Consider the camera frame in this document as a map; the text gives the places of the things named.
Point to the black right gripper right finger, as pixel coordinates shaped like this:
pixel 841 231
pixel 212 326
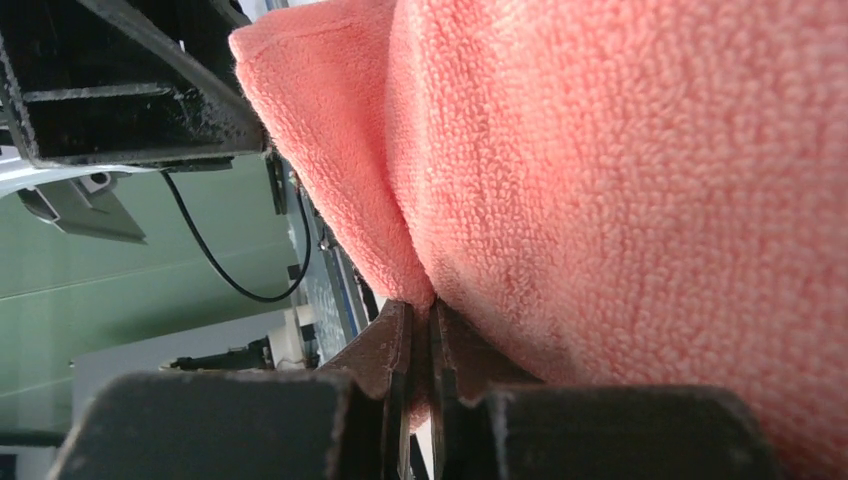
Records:
pixel 493 420

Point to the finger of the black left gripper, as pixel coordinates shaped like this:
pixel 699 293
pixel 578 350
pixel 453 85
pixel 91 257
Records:
pixel 128 83

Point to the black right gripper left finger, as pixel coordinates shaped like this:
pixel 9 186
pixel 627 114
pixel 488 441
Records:
pixel 345 420

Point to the pink towel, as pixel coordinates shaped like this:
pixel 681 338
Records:
pixel 633 192

